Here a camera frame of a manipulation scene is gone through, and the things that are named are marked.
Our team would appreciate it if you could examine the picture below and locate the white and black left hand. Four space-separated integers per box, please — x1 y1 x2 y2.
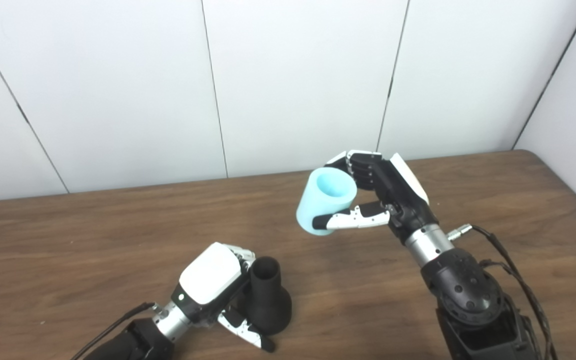
170 242 276 353

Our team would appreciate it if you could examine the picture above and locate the white and black right hand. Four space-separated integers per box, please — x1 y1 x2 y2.
313 150 440 238

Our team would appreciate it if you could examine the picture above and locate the black nozzle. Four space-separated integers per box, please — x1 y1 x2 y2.
238 256 292 336

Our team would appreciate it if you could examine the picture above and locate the light-blue hose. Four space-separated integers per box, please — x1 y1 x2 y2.
296 167 358 236

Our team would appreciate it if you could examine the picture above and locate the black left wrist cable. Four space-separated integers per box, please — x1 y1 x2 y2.
70 302 161 360

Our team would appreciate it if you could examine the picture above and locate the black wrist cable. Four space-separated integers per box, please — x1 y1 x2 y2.
70 302 161 360
447 224 559 360

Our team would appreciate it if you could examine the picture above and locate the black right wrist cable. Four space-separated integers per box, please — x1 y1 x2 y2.
447 224 559 360

